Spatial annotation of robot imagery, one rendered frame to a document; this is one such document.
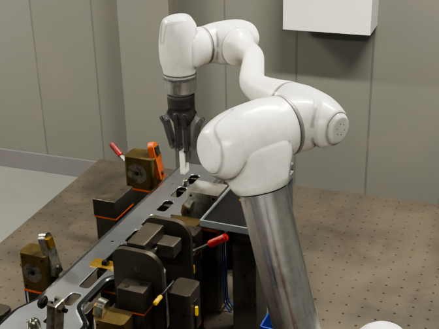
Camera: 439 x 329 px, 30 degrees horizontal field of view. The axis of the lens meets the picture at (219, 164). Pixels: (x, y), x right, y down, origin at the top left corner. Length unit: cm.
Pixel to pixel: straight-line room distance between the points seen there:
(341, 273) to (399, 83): 173
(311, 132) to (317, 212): 149
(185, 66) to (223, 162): 61
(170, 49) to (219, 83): 242
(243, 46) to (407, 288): 103
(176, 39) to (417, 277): 119
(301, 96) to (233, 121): 18
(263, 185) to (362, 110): 279
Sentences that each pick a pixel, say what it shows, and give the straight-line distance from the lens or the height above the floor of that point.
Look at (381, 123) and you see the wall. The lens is 440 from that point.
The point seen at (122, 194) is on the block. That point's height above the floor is 103.
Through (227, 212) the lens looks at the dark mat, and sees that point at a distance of 217.
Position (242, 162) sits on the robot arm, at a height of 151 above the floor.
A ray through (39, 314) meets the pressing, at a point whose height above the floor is 100.
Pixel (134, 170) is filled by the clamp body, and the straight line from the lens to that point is 279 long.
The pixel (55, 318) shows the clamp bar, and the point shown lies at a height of 118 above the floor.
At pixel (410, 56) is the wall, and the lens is 426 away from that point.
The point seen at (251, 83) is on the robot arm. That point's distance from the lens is 189.
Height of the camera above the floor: 218
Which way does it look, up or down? 25 degrees down
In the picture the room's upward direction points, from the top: 1 degrees counter-clockwise
